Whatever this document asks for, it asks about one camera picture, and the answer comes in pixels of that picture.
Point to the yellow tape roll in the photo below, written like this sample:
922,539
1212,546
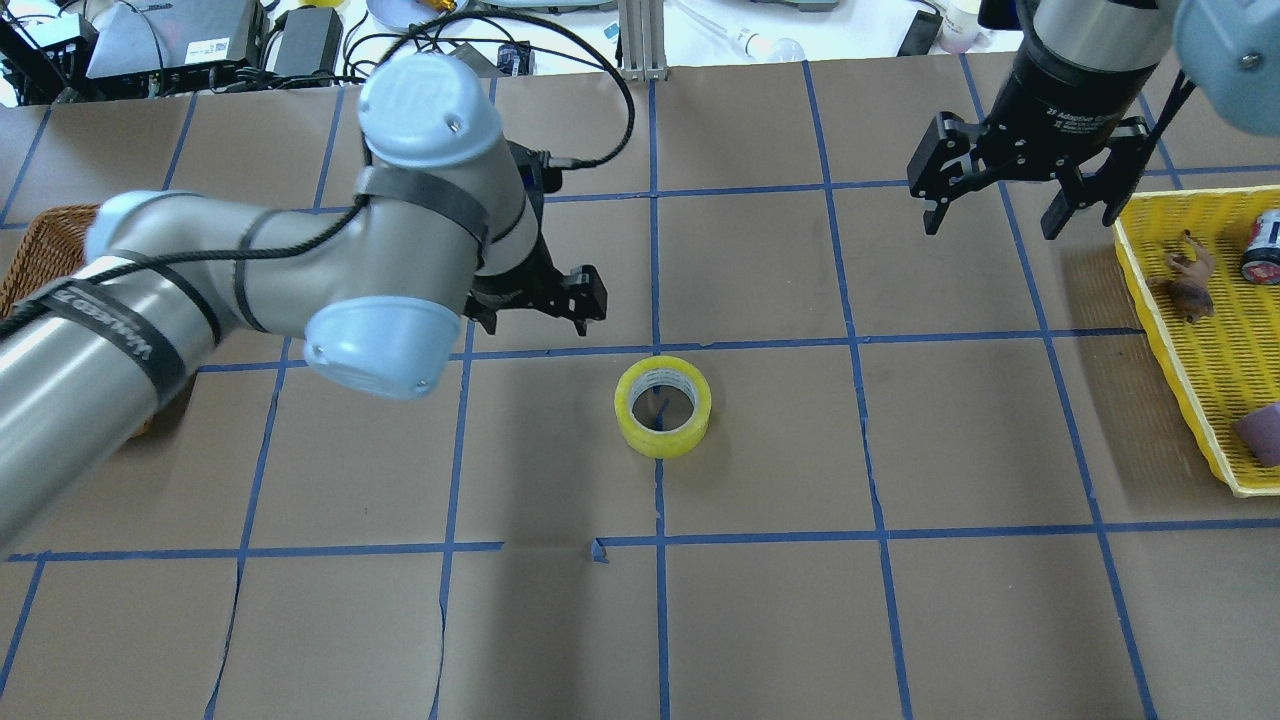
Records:
662,406

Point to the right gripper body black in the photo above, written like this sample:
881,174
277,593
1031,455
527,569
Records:
1060,98

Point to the toy lion figure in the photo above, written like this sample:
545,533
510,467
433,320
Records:
1188,286

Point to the brown wicker basket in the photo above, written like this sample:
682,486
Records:
52,246

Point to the black computer box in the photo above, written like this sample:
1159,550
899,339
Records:
178,39

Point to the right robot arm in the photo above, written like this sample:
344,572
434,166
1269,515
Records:
1225,49

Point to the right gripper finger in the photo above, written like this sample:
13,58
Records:
1128,151
945,166

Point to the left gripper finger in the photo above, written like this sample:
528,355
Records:
586,298

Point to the blue plate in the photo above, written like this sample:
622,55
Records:
400,16

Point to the small blue labelled bottle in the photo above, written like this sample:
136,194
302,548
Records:
1260,259

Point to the white purple cup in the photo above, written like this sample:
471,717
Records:
960,29

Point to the aluminium frame post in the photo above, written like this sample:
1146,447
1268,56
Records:
642,40

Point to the purple sponge block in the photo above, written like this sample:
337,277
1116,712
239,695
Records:
1259,431

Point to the black power adapter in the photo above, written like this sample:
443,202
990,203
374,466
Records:
307,42

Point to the light bulb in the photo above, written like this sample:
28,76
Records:
746,42

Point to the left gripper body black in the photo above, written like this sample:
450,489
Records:
522,287

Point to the yellow plastic basket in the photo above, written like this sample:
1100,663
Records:
1223,367

